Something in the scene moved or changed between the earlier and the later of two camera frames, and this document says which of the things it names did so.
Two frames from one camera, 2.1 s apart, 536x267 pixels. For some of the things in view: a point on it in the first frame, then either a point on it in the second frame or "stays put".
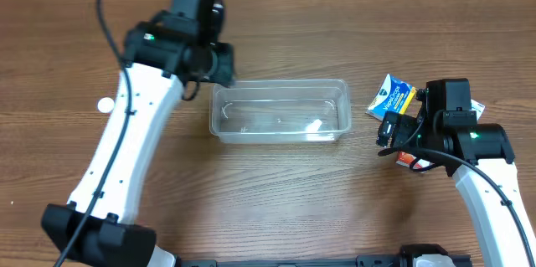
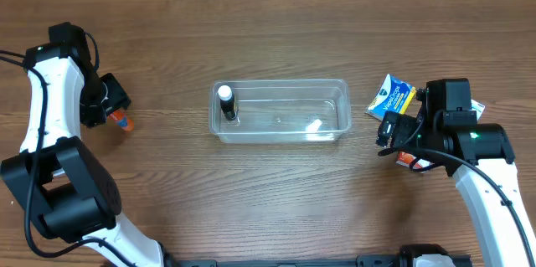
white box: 477,107 stays put
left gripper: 224,64 → 115,95
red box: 409,161 stays put
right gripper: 391,129 stays put
